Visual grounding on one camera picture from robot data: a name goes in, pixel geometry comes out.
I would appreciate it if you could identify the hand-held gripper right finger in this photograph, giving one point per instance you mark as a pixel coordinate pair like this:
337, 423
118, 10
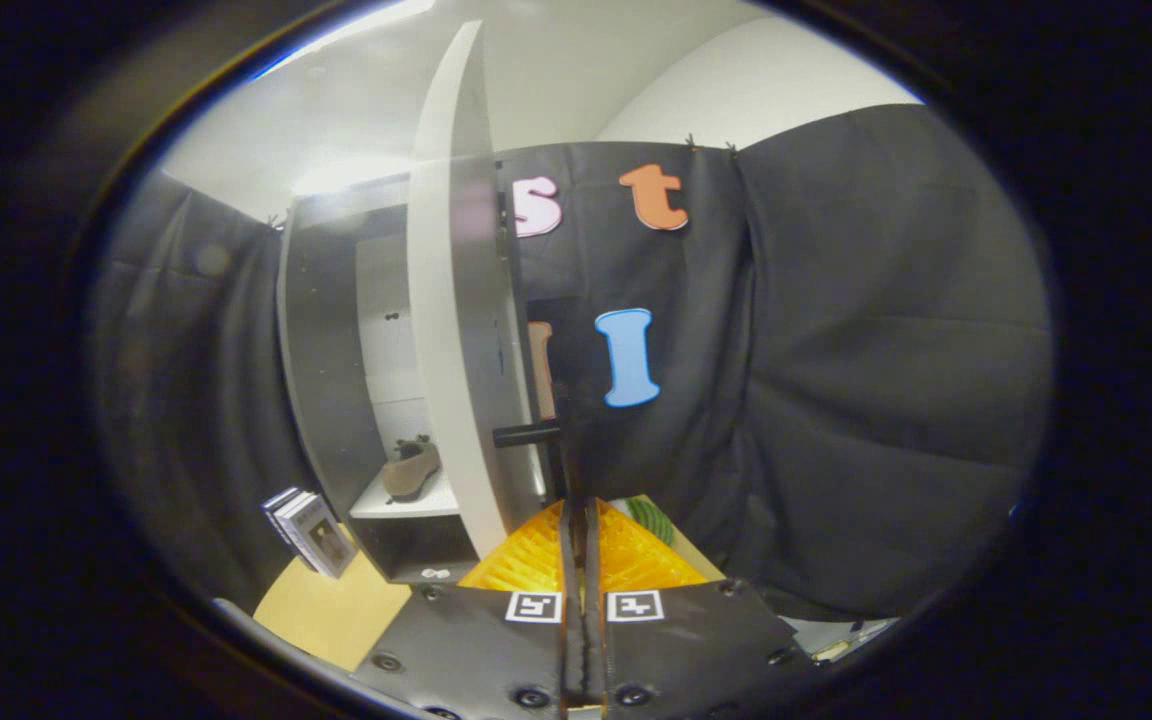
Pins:
696, 645

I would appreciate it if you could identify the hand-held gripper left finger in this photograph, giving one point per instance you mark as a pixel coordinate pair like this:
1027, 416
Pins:
476, 650

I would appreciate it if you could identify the plain brown felt shoe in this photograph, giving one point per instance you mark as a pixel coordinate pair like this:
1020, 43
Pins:
411, 472

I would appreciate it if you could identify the grey shoe cabinet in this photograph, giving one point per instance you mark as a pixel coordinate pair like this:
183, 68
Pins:
326, 350

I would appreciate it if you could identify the white shoe cabinet door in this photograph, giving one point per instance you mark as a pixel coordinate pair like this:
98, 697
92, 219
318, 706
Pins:
446, 300

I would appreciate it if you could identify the green striped object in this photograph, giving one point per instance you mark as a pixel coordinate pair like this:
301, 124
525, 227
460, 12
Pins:
654, 520

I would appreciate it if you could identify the grey portrait cover book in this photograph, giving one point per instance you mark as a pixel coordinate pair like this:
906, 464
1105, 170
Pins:
321, 535

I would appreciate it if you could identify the dark blue book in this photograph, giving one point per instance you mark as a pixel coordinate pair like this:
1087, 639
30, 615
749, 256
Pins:
274, 510

